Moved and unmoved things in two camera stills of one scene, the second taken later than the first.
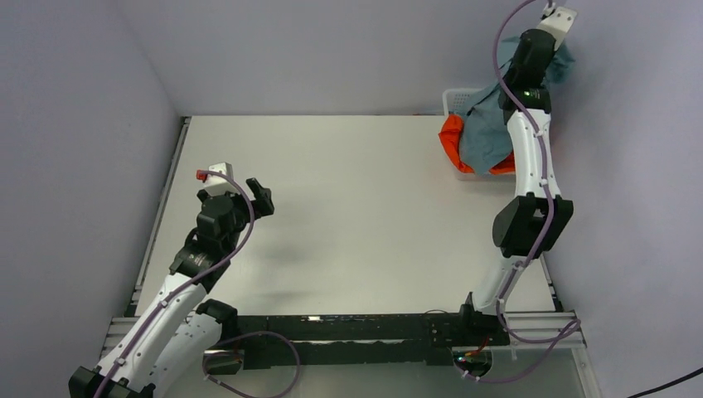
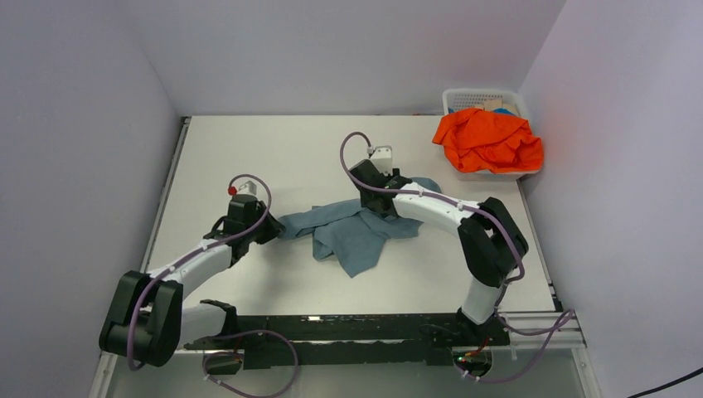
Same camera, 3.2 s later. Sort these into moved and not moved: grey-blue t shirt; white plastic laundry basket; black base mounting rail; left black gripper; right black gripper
Moved: grey-blue t shirt; right black gripper; left black gripper
Not moved: black base mounting rail; white plastic laundry basket
